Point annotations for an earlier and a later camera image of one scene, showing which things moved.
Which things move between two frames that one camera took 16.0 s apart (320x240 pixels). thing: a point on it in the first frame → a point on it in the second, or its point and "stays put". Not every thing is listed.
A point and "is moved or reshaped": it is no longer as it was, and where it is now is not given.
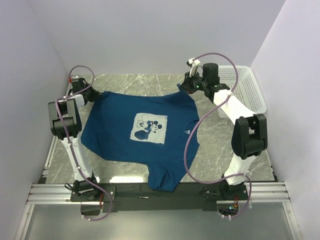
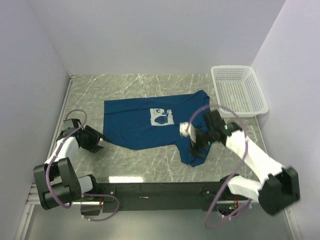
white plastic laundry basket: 242,83 stays put
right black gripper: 186,86 → 194,150
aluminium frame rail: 45,193 stays put
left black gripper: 96,94 → 93,147
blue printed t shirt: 147,129 is moved or reshaped
